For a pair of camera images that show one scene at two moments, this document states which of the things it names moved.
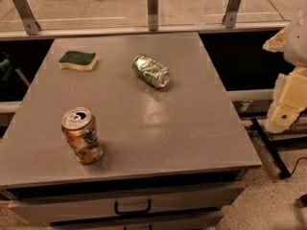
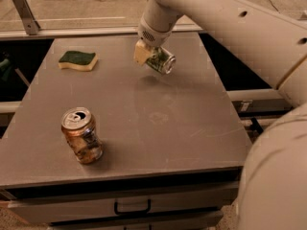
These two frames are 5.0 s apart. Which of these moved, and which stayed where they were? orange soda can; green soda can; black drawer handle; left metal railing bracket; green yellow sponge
Moved: green soda can
Stayed: green yellow sponge; black drawer handle; orange soda can; left metal railing bracket
